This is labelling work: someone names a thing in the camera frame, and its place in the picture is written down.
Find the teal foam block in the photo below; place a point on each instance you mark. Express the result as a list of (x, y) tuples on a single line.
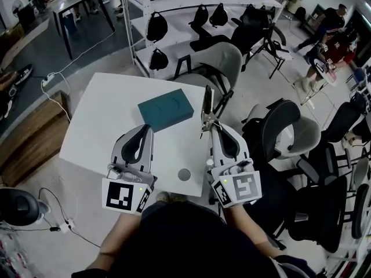
[(165, 109)]

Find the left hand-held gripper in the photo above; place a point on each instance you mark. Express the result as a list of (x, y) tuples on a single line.
[(119, 195)]

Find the black reclining office chair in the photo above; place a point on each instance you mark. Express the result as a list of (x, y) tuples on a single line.
[(249, 27)]

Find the black bag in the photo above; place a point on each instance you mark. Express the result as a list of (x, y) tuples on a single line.
[(200, 17), (158, 59), (220, 14), (156, 27)]

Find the wooden bench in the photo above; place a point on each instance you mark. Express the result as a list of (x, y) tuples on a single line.
[(32, 138)]

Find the shiny metal object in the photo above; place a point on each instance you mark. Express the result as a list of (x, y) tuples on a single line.
[(207, 106)]

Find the person's left forearm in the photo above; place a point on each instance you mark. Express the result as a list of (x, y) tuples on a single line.
[(116, 236)]

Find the grey shell chair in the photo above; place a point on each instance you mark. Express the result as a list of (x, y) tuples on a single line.
[(220, 65)]

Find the person's right forearm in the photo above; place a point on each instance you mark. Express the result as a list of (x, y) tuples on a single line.
[(252, 230)]

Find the person's dark shirt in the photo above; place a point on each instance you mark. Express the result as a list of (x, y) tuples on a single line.
[(185, 242)]

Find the white metal shelf rack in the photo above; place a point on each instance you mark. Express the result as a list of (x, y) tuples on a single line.
[(136, 25)]

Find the white power strip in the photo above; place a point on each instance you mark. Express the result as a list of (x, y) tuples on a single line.
[(47, 79)]

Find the white power adapter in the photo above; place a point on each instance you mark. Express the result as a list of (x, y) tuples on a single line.
[(67, 225)]

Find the round white side table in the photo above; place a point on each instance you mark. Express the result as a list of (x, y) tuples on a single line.
[(324, 71)]

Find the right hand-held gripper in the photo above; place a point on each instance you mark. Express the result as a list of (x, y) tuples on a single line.
[(243, 185)]

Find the grey-backed black mesh office chair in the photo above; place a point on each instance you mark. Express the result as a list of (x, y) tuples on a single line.
[(284, 126)]

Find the small grey round puck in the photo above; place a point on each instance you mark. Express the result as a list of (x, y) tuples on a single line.
[(184, 175)]

